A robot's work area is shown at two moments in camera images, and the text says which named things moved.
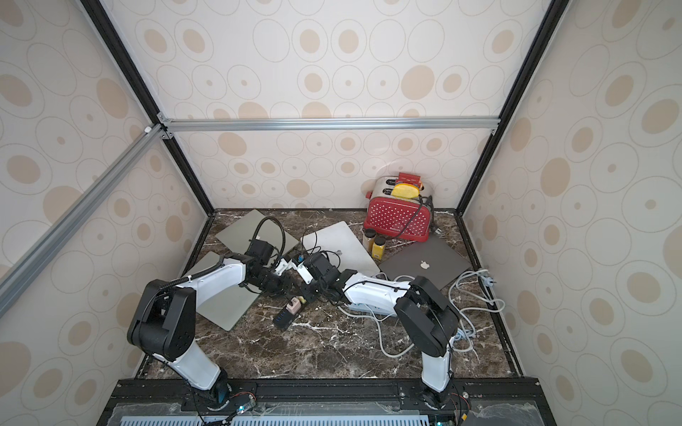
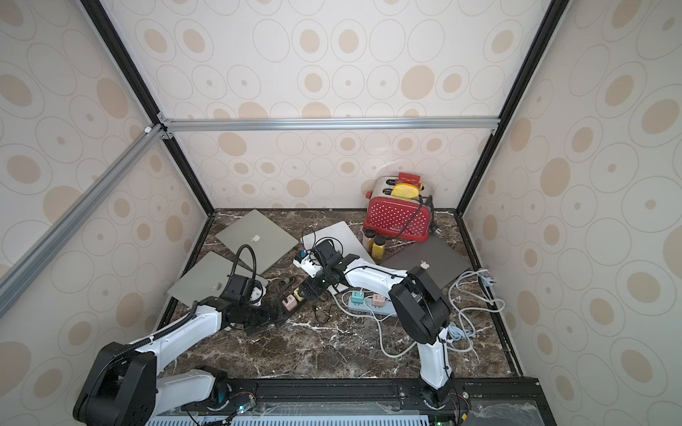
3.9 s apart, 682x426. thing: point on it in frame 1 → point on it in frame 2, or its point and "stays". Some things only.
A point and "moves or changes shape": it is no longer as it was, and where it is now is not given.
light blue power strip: x=375 y=309 stays
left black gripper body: x=271 y=282 → x=248 y=312
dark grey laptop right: x=432 y=259 stays
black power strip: x=285 y=319 moves or changes shape
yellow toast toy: x=405 y=190 stays
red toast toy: x=408 y=178 stays
